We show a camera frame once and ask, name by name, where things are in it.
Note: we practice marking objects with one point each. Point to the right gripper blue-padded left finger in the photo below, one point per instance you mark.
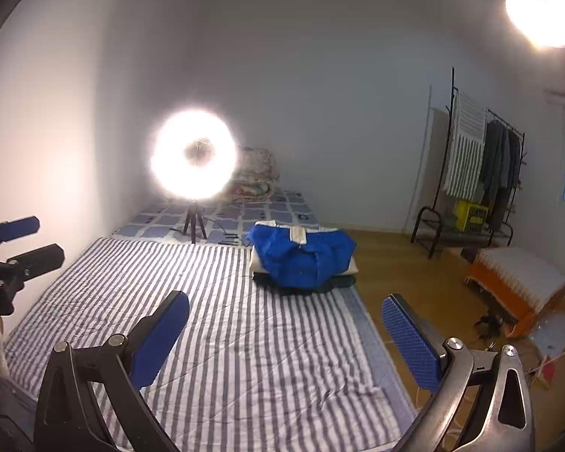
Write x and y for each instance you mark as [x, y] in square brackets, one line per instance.
[68, 416]

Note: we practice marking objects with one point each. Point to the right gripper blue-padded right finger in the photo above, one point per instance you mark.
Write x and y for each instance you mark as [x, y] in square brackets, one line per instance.
[501, 417]

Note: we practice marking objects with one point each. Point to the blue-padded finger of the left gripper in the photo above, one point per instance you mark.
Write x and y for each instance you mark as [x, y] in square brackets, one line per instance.
[34, 263]
[12, 230]

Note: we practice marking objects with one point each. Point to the beige and blue work jacket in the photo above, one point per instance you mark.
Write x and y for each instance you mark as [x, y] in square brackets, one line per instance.
[300, 258]

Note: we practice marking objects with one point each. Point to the black clothes rack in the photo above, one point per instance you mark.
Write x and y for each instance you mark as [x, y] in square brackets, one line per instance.
[433, 228]

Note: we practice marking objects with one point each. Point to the dark hanging clothes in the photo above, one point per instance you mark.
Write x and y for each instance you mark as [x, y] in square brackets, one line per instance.
[500, 170]

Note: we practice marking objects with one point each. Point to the orange stool with white cover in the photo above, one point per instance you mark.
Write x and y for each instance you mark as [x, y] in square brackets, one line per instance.
[524, 285]

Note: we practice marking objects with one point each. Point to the blue white striped quilt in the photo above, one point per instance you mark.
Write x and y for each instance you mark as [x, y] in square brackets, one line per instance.
[255, 368]

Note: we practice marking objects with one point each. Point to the blue checked bed sheet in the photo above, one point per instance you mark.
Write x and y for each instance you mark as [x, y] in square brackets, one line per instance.
[226, 223]

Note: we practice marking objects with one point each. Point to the yellow box on rack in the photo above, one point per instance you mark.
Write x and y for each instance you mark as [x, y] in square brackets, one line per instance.
[470, 217]

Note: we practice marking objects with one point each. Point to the folded floral quilt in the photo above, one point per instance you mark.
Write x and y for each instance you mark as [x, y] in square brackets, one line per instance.
[254, 178]

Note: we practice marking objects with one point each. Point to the white striped hanging towel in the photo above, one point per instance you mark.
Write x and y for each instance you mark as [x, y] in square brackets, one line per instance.
[466, 151]

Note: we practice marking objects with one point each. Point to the ceiling lamp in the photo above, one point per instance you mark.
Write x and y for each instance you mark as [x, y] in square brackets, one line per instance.
[542, 22]

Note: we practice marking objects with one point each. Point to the white ring light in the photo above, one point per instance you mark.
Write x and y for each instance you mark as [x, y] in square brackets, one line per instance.
[194, 155]

